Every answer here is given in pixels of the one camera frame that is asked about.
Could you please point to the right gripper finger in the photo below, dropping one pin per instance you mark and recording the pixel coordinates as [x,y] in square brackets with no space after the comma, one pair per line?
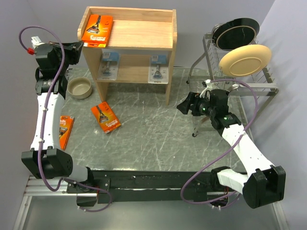
[187,100]
[186,108]

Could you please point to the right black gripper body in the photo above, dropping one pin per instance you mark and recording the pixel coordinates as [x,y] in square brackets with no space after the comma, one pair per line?
[203,108]

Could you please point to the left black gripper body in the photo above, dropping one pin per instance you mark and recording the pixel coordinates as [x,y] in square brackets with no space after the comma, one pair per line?
[71,56]

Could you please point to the blue razor blister pack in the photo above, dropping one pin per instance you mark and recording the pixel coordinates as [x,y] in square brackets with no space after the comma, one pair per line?
[109,65]
[158,70]

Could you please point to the wooden two-tier shelf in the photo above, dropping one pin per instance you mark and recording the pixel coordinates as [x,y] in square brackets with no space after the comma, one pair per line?
[137,34]

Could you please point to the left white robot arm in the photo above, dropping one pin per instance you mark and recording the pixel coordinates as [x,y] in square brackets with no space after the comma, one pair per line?
[45,156]

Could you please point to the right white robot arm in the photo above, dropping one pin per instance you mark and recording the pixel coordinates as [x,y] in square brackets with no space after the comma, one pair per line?
[263,182]

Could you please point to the beige ceramic bowl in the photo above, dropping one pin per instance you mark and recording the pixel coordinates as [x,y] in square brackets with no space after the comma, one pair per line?
[80,88]

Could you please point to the metal dish rack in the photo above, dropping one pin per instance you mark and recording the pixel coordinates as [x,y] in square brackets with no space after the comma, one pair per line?
[207,67]

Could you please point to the beige plate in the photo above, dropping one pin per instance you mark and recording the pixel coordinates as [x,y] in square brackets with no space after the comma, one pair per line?
[245,60]

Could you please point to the hidden orange razor box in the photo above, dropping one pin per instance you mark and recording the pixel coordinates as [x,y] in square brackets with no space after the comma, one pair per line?
[65,127]

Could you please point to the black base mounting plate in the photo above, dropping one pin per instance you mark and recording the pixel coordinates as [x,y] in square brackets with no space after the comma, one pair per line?
[142,186]

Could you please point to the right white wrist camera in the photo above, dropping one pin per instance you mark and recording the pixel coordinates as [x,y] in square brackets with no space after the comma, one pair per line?
[208,86]

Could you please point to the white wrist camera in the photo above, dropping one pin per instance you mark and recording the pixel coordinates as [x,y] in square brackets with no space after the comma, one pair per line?
[208,86]
[36,42]

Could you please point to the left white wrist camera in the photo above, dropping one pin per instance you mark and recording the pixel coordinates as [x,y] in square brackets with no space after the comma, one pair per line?
[36,42]

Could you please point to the aluminium rail frame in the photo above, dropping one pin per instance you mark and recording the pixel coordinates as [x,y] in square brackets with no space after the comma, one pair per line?
[42,209]

